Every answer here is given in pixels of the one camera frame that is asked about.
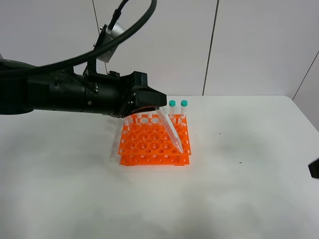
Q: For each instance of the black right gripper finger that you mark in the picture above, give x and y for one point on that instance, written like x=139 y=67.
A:
x=314 y=168

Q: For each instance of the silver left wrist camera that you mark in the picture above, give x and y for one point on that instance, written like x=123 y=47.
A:
x=105 y=37

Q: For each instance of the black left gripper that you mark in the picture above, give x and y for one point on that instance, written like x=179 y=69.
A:
x=120 y=96

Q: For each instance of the orange test tube rack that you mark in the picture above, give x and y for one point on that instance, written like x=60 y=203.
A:
x=147 y=143

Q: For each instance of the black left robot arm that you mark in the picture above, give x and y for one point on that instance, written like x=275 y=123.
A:
x=64 y=91

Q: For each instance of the teal-capped test tube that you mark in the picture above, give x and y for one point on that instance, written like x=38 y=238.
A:
x=170 y=129

